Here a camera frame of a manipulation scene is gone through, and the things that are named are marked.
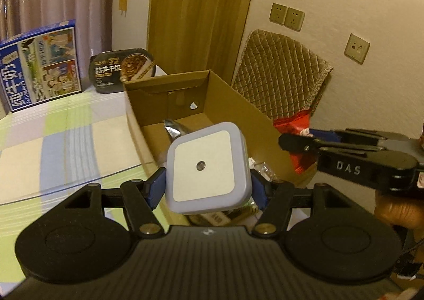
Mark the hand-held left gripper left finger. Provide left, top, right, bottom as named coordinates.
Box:
left=42, top=168, right=167, bottom=239

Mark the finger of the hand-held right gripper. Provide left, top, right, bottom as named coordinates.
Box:
left=311, top=127, right=411, bottom=149
left=278, top=133, right=390, bottom=185

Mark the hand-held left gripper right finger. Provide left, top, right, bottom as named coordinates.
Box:
left=251, top=169, right=369, bottom=238

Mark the clear plastic packet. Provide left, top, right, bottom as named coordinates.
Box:
left=249, top=157, right=276, bottom=183

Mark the red snack packet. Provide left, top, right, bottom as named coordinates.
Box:
left=273, top=111, right=318, bottom=175

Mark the white square night light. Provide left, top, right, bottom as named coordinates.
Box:
left=165, top=122, right=253, bottom=215

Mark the long white green box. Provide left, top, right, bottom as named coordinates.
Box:
left=188, top=210, right=233, bottom=226

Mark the silver foil bag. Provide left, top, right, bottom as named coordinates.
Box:
left=164, top=119, right=190, bottom=140

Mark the brown cardboard box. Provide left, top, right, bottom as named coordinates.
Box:
left=123, top=70, right=319, bottom=225

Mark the checked cloth desktop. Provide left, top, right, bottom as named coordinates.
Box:
left=0, top=65, right=173, bottom=232

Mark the person's right hand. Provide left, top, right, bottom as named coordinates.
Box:
left=374, top=187, right=424, bottom=230

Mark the quilted chair cushion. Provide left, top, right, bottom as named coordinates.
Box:
left=231, top=29, right=335, bottom=122

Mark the black instant rice bowl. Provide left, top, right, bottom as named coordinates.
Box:
left=90, top=48, right=156, bottom=94

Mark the blue milk carton case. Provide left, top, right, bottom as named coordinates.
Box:
left=0, top=19, right=82, bottom=113

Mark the beige round-port wall socket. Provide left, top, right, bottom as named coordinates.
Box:
left=344, top=33, right=371, bottom=63

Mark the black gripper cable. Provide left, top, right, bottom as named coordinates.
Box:
left=397, top=243, right=424, bottom=283

